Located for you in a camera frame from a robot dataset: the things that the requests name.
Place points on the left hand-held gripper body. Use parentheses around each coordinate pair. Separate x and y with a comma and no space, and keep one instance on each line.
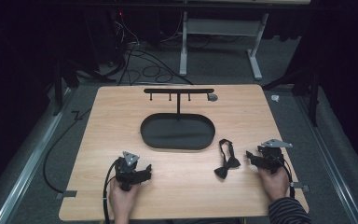
(126,169)

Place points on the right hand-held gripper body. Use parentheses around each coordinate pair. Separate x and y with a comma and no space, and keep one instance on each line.
(272,155)

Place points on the person's right hand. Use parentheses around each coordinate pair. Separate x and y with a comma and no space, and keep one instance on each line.
(275,183)

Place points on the person's left hand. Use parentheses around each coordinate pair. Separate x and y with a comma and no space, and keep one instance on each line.
(122,199)

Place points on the black bow tie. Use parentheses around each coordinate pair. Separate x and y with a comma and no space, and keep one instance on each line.
(227,163)

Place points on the grey tape strip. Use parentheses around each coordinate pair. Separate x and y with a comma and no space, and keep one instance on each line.
(66,194)
(301,186)

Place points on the black hanger stand oval tray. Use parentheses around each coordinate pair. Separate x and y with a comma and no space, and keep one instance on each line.
(177,132)

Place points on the small white crumpled scrap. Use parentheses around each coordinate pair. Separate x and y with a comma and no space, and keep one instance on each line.
(275,98)

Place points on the small grey round object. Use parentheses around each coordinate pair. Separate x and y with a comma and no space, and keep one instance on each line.
(213,97)

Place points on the black metal stand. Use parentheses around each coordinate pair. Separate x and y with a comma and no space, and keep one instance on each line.
(68,77)
(307,87)

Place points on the silver metal floor rail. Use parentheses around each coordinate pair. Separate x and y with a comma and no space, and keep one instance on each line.
(332,168)
(28,168)

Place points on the white metal desk frame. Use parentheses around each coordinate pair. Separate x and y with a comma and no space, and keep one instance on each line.
(220,27)

